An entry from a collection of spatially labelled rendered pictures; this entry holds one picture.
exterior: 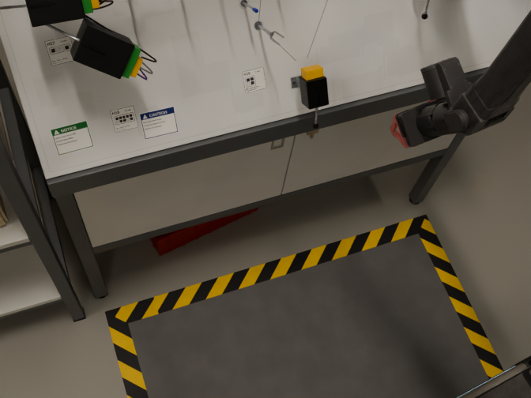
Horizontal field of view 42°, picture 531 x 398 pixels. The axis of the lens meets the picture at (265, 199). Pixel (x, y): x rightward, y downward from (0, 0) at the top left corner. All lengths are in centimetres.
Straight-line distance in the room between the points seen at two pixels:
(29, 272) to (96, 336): 32
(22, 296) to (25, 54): 88
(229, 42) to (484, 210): 142
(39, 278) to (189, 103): 83
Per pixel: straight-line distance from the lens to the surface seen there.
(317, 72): 145
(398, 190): 254
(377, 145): 195
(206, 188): 179
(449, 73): 120
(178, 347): 223
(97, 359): 225
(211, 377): 221
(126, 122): 147
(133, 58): 129
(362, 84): 161
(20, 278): 211
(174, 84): 146
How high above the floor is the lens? 216
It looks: 63 degrees down
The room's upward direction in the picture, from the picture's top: 11 degrees clockwise
